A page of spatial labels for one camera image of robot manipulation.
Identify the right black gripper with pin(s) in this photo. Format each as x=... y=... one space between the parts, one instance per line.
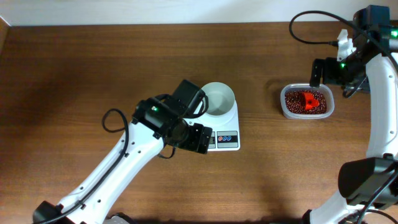
x=317 y=72

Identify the white round bowl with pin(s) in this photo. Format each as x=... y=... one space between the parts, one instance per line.
x=221 y=98

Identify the red beans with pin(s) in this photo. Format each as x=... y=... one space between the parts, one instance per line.
x=294 y=102

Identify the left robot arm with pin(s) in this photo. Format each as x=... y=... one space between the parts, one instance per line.
x=157 y=122

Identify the orange measuring scoop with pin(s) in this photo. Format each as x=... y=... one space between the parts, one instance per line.
x=310 y=101

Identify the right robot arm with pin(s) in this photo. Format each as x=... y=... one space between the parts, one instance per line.
x=368 y=185

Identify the clear plastic container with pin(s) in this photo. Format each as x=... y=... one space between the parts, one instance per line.
x=302 y=86

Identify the white digital kitchen scale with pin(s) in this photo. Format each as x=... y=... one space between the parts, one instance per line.
x=225 y=135

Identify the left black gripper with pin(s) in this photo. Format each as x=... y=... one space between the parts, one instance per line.
x=201 y=139

